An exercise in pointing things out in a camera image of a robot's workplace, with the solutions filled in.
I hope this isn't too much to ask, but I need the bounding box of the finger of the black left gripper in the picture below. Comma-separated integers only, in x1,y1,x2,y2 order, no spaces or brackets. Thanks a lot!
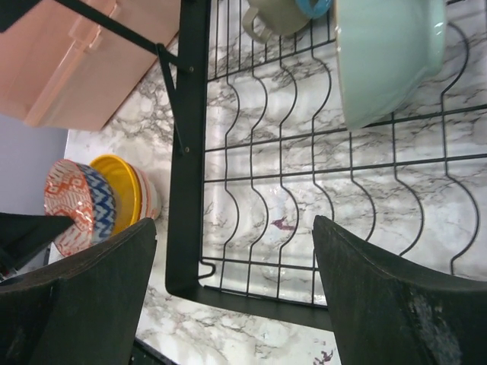
1,212,75,274

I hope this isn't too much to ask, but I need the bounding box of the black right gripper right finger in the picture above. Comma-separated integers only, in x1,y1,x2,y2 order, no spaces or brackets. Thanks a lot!
313,216,486,364

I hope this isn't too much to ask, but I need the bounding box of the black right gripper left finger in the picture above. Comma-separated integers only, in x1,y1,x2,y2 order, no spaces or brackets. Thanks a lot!
1,218,157,364

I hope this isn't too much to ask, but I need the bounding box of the orange patterned bowl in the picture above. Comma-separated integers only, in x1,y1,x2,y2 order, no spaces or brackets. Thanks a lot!
44,159,94,257

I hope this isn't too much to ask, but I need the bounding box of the yellow bowl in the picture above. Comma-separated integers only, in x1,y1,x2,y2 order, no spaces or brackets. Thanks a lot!
90,154,162,235

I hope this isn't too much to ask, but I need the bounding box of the mint green bowl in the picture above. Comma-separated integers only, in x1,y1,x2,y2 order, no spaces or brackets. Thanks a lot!
334,0,447,130

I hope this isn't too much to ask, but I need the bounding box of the grey ceramic mug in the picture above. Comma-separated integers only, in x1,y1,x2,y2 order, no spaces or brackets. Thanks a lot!
242,0,310,44

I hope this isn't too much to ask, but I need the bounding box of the blue floral mug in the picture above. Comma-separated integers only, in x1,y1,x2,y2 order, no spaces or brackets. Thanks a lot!
295,0,333,19

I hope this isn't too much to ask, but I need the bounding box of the blue patterned bowl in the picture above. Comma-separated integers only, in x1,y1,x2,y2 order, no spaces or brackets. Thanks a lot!
78,164,116,244

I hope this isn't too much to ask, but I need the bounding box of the pink plastic storage box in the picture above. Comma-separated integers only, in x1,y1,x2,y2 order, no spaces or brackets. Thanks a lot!
1,1,157,131

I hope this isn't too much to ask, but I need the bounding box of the black wire dish rack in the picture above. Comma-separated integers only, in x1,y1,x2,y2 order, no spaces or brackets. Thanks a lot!
65,1,486,328

